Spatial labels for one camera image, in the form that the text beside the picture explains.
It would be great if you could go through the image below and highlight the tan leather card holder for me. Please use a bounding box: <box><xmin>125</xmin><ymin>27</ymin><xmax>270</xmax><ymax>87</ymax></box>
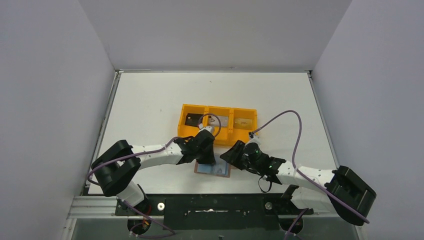
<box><xmin>194</xmin><ymin>154</ymin><xmax>235</xmax><ymax>178</ymax></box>

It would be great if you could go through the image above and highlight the yellow three-compartment plastic bin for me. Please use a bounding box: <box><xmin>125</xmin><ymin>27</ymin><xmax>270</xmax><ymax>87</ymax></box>
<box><xmin>177</xmin><ymin>104</ymin><xmax>258</xmax><ymax>147</ymax></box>

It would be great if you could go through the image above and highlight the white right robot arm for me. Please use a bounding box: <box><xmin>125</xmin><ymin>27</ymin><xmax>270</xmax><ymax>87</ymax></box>
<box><xmin>220</xmin><ymin>140</ymin><xmax>377</xmax><ymax>226</ymax></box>

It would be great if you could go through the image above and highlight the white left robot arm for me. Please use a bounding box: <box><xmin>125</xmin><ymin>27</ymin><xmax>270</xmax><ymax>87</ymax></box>
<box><xmin>87</xmin><ymin>126</ymin><xmax>216</xmax><ymax>214</ymax></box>

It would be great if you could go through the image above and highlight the silver card in bin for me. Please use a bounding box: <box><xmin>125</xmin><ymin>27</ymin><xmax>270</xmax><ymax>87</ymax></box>
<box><xmin>208</xmin><ymin>115</ymin><xmax>229</xmax><ymax>128</ymax></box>

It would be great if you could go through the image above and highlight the black card in bin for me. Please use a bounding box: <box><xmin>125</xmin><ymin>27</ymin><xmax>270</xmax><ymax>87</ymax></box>
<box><xmin>184</xmin><ymin>113</ymin><xmax>203</xmax><ymax>127</ymax></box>

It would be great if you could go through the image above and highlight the gold card in bin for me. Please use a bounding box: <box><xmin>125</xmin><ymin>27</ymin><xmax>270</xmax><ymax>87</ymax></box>
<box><xmin>233</xmin><ymin>117</ymin><xmax>253</xmax><ymax>130</ymax></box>

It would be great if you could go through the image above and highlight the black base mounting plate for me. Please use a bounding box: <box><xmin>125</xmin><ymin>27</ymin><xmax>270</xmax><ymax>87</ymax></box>
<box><xmin>115</xmin><ymin>193</ymin><xmax>304</xmax><ymax>236</ymax></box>

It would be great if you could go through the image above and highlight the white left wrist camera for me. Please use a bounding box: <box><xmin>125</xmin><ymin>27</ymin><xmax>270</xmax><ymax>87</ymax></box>
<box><xmin>198</xmin><ymin>123</ymin><xmax>215</xmax><ymax>135</ymax></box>

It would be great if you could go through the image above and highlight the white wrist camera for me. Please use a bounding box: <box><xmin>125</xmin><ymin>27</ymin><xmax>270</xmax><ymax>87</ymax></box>
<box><xmin>247</xmin><ymin>131</ymin><xmax>261</xmax><ymax>146</ymax></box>
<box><xmin>198</xmin><ymin>123</ymin><xmax>215</xmax><ymax>135</ymax></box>

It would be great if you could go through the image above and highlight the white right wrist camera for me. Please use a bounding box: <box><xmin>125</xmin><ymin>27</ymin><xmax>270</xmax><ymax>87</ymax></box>
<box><xmin>247</xmin><ymin>131</ymin><xmax>261</xmax><ymax>146</ymax></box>

